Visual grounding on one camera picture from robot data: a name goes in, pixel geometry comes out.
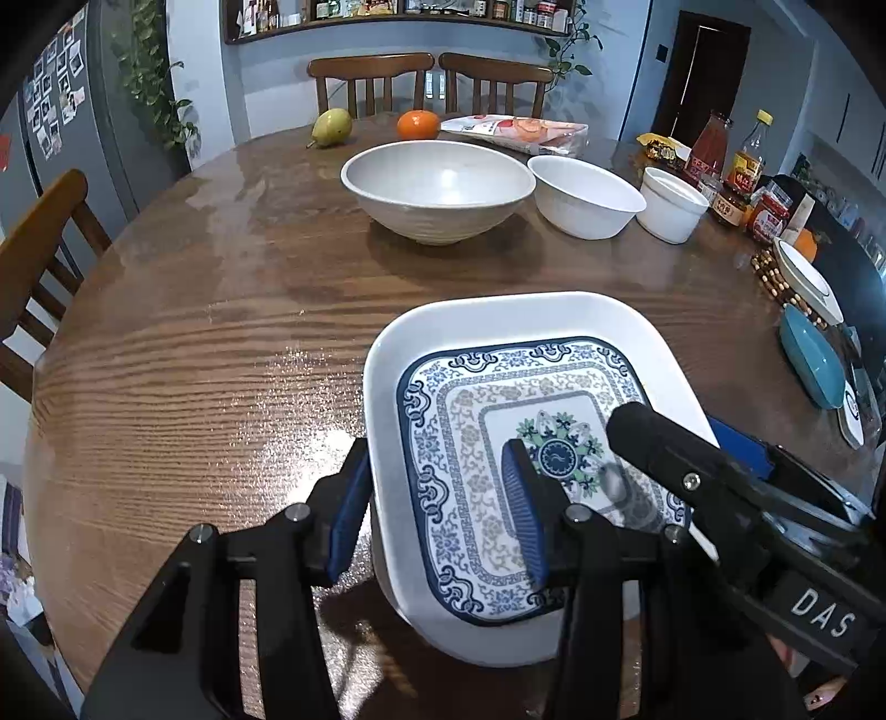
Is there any blue patterned rectangular plate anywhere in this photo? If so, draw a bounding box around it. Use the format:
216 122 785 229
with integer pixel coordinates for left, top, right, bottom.
396 336 693 628

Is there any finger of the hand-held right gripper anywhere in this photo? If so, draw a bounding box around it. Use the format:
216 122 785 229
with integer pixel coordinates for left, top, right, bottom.
706 415 872 526
605 402 854 549

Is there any medium white bowl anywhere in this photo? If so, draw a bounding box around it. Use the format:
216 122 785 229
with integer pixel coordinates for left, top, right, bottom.
527 154 648 241

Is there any red-label sauce jar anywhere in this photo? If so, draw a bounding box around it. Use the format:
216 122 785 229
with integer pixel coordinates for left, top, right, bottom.
751 190 794 246

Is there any teal oval dish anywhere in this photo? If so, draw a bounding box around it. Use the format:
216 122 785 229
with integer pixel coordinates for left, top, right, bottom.
780 305 849 411

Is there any row of shelf jars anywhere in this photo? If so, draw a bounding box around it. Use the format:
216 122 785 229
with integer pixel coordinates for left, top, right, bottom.
235 0 572 32

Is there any wooden bead trivet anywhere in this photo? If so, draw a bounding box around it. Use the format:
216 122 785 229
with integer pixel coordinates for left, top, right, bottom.
752 249 828 330

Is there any orange tangerine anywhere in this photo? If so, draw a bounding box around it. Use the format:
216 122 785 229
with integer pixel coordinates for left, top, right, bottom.
396 110 441 141

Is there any wooden chair with curved back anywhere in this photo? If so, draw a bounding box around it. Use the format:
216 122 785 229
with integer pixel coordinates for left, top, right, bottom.
0 168 113 403

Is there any group of fridge photo magnets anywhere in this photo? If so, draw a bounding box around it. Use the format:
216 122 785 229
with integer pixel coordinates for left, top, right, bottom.
20 7 87 160

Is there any yellow snack packet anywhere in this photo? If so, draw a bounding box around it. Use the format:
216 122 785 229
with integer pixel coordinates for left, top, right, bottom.
637 133 693 167

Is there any dark wooden wall shelf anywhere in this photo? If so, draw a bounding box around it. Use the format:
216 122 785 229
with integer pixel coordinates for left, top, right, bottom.
223 0 579 46

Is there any small white dish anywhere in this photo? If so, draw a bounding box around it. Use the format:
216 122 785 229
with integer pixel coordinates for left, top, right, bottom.
837 384 866 450

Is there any trailing green wall plant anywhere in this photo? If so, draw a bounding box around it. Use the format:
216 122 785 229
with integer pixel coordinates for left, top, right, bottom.
114 0 202 150

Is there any dark brown door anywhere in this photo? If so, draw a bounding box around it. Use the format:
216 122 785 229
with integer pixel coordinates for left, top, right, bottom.
651 10 752 140

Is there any trailing green shelf plant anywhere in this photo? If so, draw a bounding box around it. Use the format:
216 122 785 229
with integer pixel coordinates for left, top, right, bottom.
543 0 603 94

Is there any wooden slatted chair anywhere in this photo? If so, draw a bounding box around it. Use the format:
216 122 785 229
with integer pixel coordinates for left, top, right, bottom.
439 52 555 119
306 53 436 119

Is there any large white bowl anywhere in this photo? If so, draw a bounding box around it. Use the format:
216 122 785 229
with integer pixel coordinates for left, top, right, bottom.
341 140 537 246

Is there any pink snack bag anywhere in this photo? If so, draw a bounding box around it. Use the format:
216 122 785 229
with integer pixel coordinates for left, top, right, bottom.
440 114 589 157

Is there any grey refrigerator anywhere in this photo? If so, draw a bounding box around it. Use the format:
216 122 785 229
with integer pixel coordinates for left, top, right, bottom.
0 0 191 236

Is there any small white bottle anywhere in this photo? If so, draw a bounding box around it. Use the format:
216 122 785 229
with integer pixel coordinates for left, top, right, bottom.
785 194 818 238

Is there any row of countertop containers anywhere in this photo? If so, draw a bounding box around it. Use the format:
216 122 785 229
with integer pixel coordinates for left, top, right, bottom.
792 152 886 271

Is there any small white straight-sided bowl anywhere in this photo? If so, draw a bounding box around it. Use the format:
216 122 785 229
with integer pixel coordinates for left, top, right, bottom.
635 167 711 245

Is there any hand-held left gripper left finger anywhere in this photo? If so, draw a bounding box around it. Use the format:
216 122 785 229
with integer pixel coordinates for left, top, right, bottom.
81 438 375 720

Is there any white plate with dark rim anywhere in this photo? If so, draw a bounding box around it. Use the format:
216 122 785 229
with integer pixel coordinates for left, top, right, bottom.
773 237 846 326

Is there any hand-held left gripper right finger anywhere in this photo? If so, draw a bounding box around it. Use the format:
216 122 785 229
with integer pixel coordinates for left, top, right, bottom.
499 438 807 720

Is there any white rectangular plate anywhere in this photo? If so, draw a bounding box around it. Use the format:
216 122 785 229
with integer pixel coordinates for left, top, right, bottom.
363 291 721 669

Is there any white wall cabinet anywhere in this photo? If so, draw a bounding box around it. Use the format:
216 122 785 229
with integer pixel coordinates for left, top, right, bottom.
796 69 886 195

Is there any green pear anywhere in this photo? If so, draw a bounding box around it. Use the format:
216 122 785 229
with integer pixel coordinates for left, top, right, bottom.
306 109 353 149

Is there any dark sauce jar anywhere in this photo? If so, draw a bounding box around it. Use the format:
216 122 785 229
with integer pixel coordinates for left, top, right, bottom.
712 183 752 228

